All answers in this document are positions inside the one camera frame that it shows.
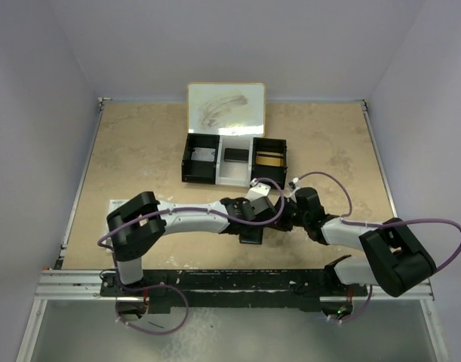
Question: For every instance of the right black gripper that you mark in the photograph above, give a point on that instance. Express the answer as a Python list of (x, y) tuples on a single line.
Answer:
[(280, 224)]

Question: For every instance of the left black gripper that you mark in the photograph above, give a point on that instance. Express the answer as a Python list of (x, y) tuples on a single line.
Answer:
[(241, 200)]

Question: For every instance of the black leather card holder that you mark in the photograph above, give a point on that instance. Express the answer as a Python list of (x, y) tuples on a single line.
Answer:
[(251, 237)]

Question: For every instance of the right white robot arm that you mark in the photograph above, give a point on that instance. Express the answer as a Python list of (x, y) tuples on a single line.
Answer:
[(394, 259)]

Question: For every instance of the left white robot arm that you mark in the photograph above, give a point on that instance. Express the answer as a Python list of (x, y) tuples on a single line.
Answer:
[(139, 223)]

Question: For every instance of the gold card in tray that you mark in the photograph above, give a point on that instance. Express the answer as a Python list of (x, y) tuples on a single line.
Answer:
[(271, 159)]

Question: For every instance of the silver card in tray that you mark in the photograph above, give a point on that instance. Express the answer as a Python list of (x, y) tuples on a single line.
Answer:
[(203, 154)]

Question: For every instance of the black and white compartment tray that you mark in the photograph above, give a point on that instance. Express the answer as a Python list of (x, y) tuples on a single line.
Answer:
[(226, 173)]

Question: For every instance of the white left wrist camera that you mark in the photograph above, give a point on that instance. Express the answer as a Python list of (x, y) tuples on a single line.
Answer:
[(257, 190)]

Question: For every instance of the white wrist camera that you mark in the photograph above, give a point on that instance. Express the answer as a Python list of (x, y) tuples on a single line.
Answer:
[(294, 184), (257, 190)]

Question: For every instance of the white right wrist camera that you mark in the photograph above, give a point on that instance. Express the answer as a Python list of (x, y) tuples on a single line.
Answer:
[(294, 184)]

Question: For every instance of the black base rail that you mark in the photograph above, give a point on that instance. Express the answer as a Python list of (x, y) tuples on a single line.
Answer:
[(301, 289)]

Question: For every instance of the white board with wooden frame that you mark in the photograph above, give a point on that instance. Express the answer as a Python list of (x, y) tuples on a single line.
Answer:
[(226, 108)]

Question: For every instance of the aluminium table frame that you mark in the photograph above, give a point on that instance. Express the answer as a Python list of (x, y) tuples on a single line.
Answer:
[(139, 147)]

